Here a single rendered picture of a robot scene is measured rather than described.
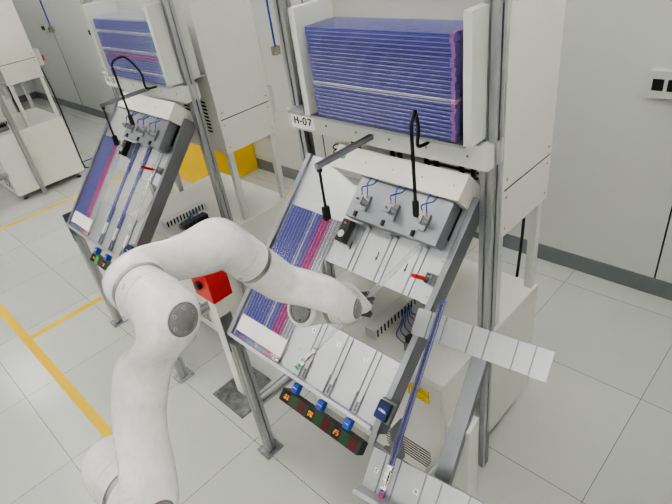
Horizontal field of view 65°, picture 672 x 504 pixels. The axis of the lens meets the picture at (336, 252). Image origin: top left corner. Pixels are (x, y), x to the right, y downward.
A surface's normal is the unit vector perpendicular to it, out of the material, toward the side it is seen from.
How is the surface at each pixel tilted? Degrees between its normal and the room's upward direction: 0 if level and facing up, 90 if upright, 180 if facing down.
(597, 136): 90
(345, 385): 44
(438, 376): 0
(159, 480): 66
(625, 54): 90
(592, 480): 0
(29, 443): 0
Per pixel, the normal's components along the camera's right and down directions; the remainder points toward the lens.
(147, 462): 0.60, -0.11
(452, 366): -0.13, -0.83
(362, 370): -0.56, -0.27
